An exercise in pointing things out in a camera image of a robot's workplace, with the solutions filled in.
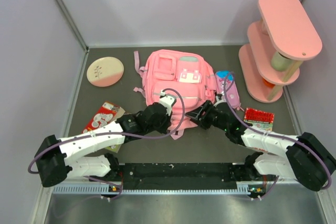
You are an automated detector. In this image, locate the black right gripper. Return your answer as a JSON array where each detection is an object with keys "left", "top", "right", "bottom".
[{"left": 186, "top": 99, "right": 229, "bottom": 131}]

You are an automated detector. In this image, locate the pink student backpack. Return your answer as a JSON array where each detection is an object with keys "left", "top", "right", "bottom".
[{"left": 133, "top": 49, "right": 217, "bottom": 140}]

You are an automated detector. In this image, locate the red thick paperback book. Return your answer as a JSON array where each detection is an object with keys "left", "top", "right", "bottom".
[{"left": 82, "top": 101, "right": 125, "bottom": 133}]

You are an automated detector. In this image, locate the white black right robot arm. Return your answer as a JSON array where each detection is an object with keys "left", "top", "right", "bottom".
[{"left": 186, "top": 101, "right": 335, "bottom": 191}]

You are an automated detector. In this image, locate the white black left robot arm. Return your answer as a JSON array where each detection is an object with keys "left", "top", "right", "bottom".
[{"left": 34, "top": 102, "right": 172, "bottom": 187}]

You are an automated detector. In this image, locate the pink cartoon pencil case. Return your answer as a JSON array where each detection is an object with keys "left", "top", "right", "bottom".
[{"left": 215, "top": 70, "right": 241, "bottom": 110}]

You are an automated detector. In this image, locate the green thin booklet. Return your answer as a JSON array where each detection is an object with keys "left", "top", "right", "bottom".
[{"left": 104, "top": 144, "right": 122, "bottom": 153}]

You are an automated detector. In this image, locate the red colourful picture book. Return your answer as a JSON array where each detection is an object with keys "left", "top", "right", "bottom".
[{"left": 244, "top": 108, "right": 275, "bottom": 131}]

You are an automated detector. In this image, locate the cream and pink plate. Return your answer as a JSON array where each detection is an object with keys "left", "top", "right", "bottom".
[{"left": 86, "top": 57, "right": 124, "bottom": 87}]

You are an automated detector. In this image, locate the orange bowl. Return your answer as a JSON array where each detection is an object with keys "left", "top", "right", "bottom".
[{"left": 263, "top": 79, "right": 275, "bottom": 88}]

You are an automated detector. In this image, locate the pale green cup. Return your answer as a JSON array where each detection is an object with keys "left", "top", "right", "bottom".
[{"left": 271, "top": 52, "right": 292, "bottom": 72}]

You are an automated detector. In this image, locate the pink three-tier wooden shelf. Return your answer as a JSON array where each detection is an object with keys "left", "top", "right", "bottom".
[{"left": 238, "top": 0, "right": 322, "bottom": 103}]

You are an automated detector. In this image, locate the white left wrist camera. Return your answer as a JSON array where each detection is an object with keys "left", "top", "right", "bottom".
[{"left": 159, "top": 90, "right": 176, "bottom": 116}]

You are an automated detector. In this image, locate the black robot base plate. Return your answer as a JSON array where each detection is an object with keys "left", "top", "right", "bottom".
[{"left": 89, "top": 162, "right": 280, "bottom": 190}]

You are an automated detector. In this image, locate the grey slotted cable duct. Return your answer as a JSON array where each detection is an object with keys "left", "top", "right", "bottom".
[{"left": 52, "top": 183, "right": 263, "bottom": 196}]

